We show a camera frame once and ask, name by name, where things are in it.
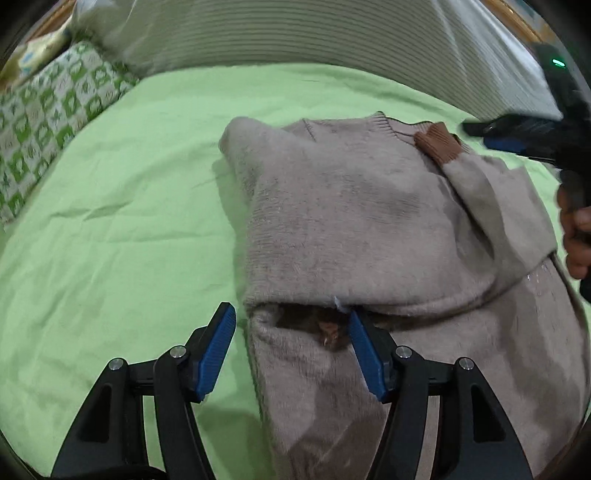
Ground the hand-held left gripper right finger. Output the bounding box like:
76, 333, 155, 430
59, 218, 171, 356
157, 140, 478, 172
348, 311, 534, 480

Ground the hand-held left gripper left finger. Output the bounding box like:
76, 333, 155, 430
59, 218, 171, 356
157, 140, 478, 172
51, 302, 237, 480

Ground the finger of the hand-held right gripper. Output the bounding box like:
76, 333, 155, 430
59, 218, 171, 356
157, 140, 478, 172
462, 114, 563, 140
484, 137, 558, 164

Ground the beige knit sweater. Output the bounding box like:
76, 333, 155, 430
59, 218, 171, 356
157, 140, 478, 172
218, 111, 591, 480

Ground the person's right hand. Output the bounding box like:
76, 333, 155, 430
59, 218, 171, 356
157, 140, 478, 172
556, 185, 591, 280

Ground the green bed sheet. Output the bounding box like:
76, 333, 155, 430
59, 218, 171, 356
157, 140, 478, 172
0, 62, 578, 480

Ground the green and white patterned pillow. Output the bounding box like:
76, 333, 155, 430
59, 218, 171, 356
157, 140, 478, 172
0, 41, 139, 224

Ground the yellow printed quilt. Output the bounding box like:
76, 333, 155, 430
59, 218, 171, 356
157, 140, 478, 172
0, 34, 70, 88

